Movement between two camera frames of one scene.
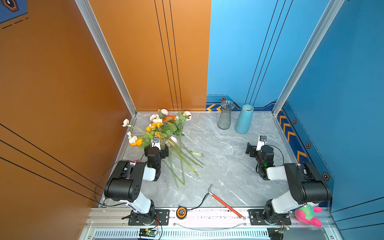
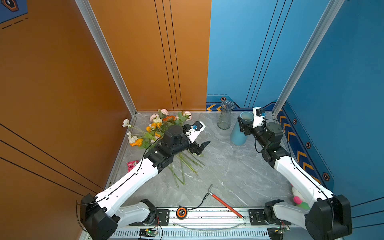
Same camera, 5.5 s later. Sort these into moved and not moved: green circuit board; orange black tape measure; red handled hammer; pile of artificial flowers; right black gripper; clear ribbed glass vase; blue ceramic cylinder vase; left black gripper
Moved: blue ceramic cylinder vase; left black gripper; right black gripper
Not moved: green circuit board; clear ribbed glass vase; orange black tape measure; pile of artificial flowers; red handled hammer
